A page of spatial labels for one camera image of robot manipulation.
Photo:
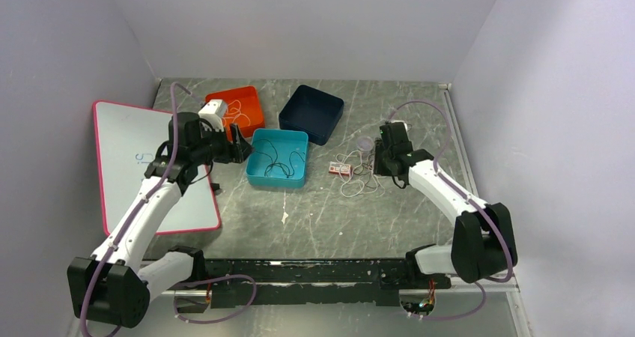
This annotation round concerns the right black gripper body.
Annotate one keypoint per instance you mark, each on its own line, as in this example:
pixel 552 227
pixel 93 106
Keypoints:
pixel 381 161

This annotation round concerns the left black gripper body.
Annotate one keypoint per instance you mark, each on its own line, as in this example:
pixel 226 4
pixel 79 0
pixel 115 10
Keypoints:
pixel 214 146

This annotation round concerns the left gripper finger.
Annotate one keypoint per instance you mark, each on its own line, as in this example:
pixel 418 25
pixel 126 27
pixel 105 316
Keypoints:
pixel 240 151
pixel 236 134

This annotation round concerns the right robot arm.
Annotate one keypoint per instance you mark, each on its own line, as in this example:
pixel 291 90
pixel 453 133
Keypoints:
pixel 483 244

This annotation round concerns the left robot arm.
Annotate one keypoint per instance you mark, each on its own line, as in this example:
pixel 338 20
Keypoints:
pixel 111 286

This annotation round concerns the clear paperclip container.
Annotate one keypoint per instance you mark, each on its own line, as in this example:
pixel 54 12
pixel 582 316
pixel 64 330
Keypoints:
pixel 365 144

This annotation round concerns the orange plastic box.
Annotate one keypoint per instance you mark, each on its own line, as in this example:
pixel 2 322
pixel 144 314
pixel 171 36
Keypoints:
pixel 244 109

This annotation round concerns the light blue plastic box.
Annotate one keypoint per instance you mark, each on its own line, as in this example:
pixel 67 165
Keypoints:
pixel 279 158

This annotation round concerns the red white small box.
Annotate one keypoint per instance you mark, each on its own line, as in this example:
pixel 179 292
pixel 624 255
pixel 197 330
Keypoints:
pixel 341 169

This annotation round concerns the dark blue plastic box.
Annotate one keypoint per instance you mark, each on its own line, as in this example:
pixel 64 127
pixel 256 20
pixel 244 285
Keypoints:
pixel 313 112

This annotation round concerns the pink framed whiteboard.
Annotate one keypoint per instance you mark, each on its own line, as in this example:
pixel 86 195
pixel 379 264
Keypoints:
pixel 127 139

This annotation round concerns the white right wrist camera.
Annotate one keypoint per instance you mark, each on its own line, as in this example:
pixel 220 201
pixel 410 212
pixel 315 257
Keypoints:
pixel 406 125

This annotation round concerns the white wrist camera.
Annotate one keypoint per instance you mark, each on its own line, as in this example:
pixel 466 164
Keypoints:
pixel 406 125
pixel 213 113

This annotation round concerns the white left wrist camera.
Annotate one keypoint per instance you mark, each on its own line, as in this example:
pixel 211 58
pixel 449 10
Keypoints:
pixel 213 113

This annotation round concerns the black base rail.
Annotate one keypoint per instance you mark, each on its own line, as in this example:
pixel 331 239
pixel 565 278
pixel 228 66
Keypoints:
pixel 318 281

